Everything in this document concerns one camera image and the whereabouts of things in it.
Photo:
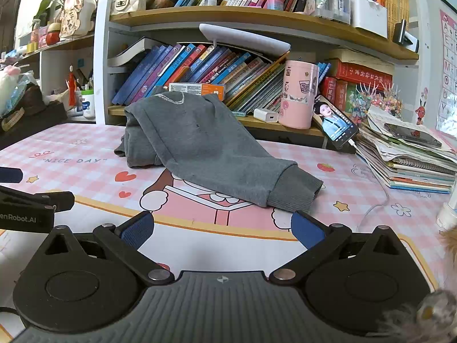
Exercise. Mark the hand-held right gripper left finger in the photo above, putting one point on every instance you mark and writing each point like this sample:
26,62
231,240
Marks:
137,230

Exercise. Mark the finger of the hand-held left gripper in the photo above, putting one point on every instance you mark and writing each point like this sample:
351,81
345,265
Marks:
43,200
10,175

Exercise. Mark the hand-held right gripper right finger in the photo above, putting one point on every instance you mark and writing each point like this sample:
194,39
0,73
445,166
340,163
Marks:
307,230

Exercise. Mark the grey pants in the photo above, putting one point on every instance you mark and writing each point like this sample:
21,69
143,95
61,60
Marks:
200,139

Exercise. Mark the pink checked cartoon table mat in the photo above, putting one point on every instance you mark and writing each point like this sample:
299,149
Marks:
89,171

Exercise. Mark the dark bag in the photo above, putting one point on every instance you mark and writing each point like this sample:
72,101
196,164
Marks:
32,114

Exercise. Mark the white jar green lid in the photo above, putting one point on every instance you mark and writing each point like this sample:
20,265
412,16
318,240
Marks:
88,107

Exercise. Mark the red figurine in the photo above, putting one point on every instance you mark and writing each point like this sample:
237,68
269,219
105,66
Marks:
72,85

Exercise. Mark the smartphone with lit screen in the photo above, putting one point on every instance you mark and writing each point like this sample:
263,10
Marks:
334,121

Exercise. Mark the white side shelf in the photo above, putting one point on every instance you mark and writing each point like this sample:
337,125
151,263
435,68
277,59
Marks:
46,64

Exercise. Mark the stack of notebooks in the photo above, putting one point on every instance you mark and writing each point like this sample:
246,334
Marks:
410,171

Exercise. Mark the white charger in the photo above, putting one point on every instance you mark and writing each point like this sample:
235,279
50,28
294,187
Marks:
266,115

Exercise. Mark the pink sticker tumbler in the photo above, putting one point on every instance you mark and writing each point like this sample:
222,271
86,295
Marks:
298,96

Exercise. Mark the teal eraser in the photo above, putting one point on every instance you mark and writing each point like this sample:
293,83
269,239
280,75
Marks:
238,113

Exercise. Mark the fluffy grey sleeve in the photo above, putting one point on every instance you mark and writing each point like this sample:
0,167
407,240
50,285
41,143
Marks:
410,321

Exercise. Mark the red boxed books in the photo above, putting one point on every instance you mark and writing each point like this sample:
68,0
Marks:
330,93

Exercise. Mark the dark smartphone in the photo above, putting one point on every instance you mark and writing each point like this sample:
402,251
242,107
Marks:
410,134

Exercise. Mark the colourful candy ornament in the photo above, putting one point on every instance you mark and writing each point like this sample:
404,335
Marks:
375,102

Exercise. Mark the orange white box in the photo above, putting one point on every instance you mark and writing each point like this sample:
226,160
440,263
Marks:
210,90

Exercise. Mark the blue thin books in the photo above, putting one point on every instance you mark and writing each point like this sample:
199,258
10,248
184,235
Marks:
323,71

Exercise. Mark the row of blue purple books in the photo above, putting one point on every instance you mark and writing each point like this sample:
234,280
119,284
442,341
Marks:
160,68

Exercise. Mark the red thick dictionary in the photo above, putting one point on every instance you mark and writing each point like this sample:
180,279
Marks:
364,75

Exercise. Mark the open thick book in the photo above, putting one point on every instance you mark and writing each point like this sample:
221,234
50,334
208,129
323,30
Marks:
125,55

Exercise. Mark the cartoon doll decoration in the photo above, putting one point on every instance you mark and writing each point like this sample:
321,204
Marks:
76,14

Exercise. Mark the white flat lamp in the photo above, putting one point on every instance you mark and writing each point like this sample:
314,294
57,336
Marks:
242,39

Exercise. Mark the white quilted handbag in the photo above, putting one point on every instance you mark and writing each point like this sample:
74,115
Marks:
128,1

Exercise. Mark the wooden bookshelf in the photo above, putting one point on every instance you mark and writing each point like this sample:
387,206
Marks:
250,19

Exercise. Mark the black stand device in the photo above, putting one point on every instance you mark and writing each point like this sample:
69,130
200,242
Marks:
401,32

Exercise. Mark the white storage box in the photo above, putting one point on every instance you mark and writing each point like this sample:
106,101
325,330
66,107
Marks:
367,18

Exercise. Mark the yellow book stack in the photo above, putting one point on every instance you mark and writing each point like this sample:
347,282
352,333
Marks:
392,3

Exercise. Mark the deer wall sticker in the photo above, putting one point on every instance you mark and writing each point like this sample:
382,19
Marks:
421,109

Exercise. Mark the alphabet wall poster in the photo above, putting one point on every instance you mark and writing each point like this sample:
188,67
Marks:
449,71

